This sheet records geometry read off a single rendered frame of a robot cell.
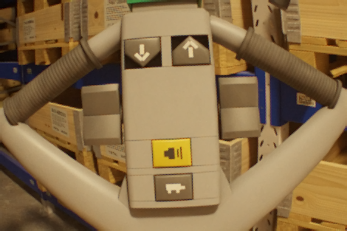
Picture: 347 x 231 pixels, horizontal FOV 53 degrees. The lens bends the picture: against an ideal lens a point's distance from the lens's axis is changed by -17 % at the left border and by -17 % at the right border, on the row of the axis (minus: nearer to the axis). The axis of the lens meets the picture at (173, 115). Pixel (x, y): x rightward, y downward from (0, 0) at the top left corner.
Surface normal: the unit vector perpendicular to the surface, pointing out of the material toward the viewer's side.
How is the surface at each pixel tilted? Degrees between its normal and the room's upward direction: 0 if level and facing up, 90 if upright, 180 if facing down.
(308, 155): 81
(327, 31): 90
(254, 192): 68
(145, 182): 74
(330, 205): 90
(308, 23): 90
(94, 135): 57
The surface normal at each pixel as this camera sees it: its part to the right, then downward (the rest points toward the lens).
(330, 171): -0.69, 0.22
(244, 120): -0.05, -0.32
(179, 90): -0.04, -0.03
